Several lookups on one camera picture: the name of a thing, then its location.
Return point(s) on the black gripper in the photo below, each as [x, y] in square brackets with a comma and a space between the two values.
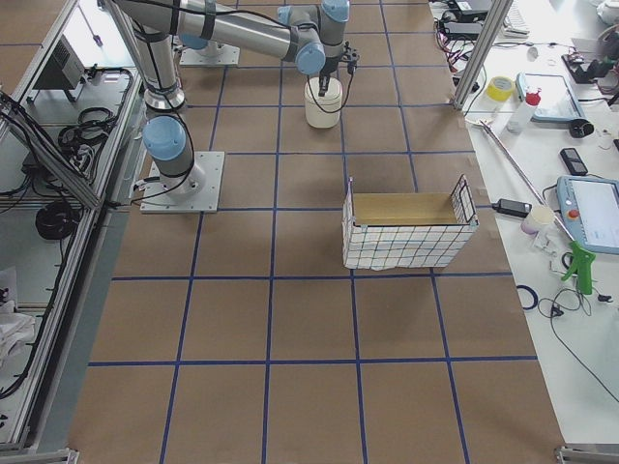
[330, 66]

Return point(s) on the white lidded trash can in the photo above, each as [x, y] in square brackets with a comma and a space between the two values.
[322, 112]

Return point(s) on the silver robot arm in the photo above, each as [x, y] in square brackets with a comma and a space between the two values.
[165, 35]
[202, 46]

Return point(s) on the yellow tape roll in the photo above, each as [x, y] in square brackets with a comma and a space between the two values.
[500, 88]

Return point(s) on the white bottle red cap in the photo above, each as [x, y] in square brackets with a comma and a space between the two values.
[524, 113]

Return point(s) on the black power adapter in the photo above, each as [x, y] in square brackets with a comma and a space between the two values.
[511, 208]

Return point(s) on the grey teach pendant upper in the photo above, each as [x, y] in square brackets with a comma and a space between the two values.
[558, 104]

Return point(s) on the white pink cup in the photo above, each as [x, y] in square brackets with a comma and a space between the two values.
[538, 219]

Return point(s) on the black tape roll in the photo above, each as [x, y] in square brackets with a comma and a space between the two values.
[580, 128]

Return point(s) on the grey control box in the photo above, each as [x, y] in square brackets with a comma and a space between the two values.
[63, 71]

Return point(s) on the blue tape roll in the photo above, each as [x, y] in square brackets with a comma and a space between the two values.
[528, 297]

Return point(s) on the blue teach pendant lower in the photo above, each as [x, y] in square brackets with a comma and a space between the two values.
[589, 210]

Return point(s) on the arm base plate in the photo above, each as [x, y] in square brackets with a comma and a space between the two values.
[190, 58]
[200, 192]

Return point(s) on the checkered wire basket box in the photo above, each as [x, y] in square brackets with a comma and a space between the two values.
[383, 231]

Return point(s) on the aluminium frame post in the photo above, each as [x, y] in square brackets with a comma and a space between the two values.
[494, 19]

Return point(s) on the long grabber tool green handle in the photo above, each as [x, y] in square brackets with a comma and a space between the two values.
[581, 266]

